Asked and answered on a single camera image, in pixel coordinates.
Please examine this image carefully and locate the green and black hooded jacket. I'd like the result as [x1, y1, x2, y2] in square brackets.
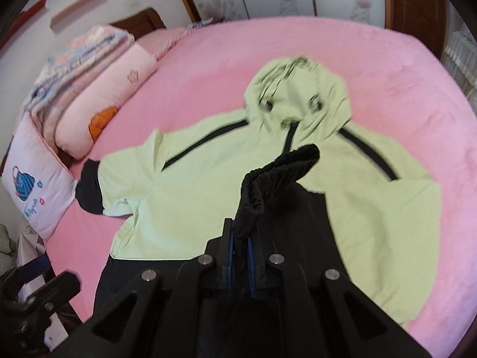
[75, 57, 442, 324]

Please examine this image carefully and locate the white cartoon pillow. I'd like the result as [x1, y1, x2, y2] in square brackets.
[1, 115, 77, 239]

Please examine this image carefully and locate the pink flower pillow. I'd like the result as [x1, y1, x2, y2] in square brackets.
[54, 44, 157, 160]

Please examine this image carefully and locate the folded floral quilt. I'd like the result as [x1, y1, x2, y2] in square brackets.
[16, 25, 134, 146]

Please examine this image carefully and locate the pink bed blanket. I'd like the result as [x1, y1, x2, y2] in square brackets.
[46, 17, 476, 357]

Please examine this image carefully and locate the pink flat pillow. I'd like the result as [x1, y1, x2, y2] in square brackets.
[136, 27, 189, 61]

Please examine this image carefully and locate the dark wooden headboard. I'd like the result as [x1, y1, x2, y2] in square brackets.
[110, 7, 167, 40]

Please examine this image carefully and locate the lace-covered furniture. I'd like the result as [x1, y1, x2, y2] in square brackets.
[440, 29, 477, 112]

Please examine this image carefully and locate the brown wooden door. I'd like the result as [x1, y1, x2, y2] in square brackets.
[385, 0, 447, 58]

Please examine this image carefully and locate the pink wall shelf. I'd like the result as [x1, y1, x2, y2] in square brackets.
[49, 0, 93, 29]

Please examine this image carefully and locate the red wall shelf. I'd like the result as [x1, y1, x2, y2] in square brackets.
[0, 0, 48, 49]

